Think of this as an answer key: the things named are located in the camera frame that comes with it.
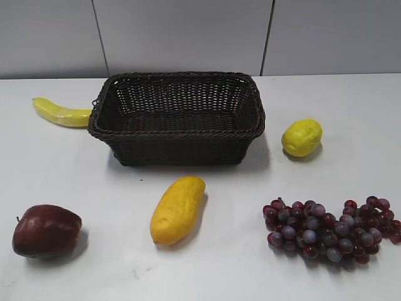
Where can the purple grape bunch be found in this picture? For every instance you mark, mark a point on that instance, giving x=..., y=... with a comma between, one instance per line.
x=312, y=231

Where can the dark brown wicker basket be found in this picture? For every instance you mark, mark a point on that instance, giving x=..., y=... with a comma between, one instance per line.
x=186, y=118

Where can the yellow mango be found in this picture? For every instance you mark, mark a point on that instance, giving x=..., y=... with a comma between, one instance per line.
x=177, y=211

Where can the yellow lemon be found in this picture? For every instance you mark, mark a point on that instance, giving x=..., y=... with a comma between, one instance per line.
x=302, y=138

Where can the yellow banana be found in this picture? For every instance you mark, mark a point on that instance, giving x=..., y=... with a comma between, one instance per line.
x=66, y=117

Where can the dark red apple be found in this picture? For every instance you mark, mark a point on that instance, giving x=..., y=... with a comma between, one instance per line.
x=46, y=231

